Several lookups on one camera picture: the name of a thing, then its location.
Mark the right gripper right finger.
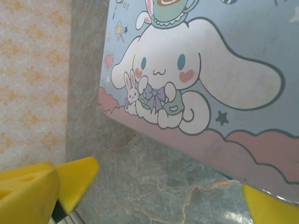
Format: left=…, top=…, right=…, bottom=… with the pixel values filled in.
left=242, top=183, right=299, bottom=224

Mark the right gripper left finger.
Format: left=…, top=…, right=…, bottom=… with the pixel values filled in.
left=0, top=162, right=61, bottom=224

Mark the cartoon print tin box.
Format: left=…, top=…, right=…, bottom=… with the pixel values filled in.
left=97, top=0, right=299, bottom=207

